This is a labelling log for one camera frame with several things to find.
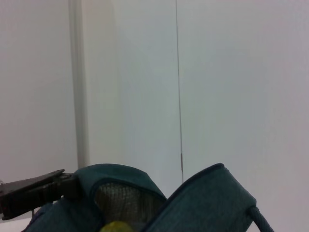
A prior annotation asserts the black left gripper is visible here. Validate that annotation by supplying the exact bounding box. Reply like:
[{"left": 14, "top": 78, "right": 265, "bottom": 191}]
[{"left": 0, "top": 169, "right": 81, "bottom": 221}]

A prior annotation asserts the green cucumber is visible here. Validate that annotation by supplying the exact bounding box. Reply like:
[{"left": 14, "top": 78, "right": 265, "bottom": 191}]
[{"left": 100, "top": 221, "right": 132, "bottom": 232}]

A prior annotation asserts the dark teal fabric lunch bag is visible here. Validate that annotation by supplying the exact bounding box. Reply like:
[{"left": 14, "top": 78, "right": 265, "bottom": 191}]
[{"left": 25, "top": 163, "right": 276, "bottom": 232}]

